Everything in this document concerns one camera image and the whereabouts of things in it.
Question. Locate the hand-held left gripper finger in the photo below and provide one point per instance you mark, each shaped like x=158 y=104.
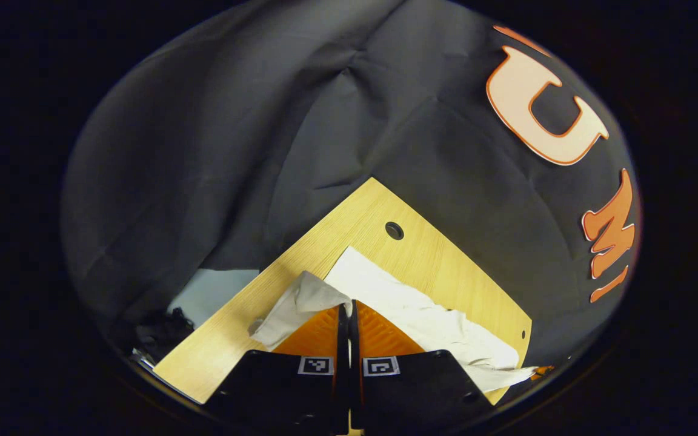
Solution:
x=343 y=345
x=354 y=345

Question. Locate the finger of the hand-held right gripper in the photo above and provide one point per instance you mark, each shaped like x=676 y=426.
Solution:
x=543 y=370

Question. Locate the dark bundle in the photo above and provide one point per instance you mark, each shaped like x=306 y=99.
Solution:
x=164 y=333

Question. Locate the black backdrop cloth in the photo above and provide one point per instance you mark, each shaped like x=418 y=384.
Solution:
x=264 y=121

